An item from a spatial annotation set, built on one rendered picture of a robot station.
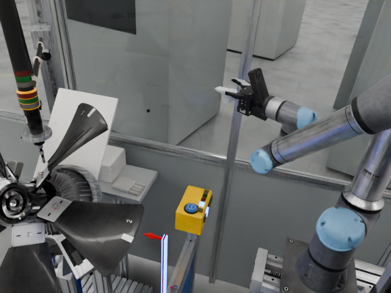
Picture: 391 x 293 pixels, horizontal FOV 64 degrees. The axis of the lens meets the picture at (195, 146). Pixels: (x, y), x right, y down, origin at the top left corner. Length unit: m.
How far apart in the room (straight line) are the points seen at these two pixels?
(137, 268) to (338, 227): 1.63
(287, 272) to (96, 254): 0.58
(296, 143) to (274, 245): 1.08
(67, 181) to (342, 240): 0.86
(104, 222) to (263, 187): 0.89
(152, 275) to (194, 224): 1.17
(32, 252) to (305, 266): 0.82
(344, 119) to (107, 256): 0.71
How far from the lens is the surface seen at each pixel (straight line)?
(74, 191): 1.12
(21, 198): 1.03
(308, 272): 1.06
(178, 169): 1.65
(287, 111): 1.02
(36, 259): 1.10
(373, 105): 0.77
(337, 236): 0.94
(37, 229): 1.10
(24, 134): 0.89
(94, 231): 0.96
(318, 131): 0.84
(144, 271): 2.30
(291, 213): 1.70
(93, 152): 1.24
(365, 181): 0.99
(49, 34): 1.39
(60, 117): 1.34
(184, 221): 1.16
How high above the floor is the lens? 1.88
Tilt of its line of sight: 33 degrees down
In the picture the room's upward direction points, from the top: 4 degrees clockwise
